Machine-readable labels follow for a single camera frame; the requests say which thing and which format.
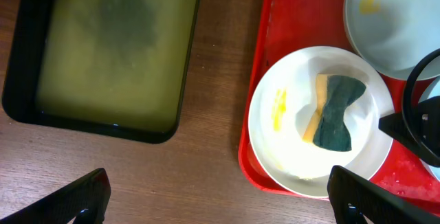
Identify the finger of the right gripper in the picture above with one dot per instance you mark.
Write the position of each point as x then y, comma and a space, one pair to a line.
417, 129

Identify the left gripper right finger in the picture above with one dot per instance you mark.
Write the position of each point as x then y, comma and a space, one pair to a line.
356, 200

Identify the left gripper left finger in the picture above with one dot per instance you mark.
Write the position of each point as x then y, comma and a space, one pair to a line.
84, 200

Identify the green and yellow sponge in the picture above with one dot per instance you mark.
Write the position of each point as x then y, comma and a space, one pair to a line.
326, 128

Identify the mint green plate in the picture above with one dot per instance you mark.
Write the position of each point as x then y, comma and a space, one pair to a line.
392, 35

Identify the white plate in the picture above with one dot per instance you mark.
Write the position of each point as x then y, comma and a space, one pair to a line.
283, 104

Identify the black tray with green liquid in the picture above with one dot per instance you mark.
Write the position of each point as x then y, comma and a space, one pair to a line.
109, 67

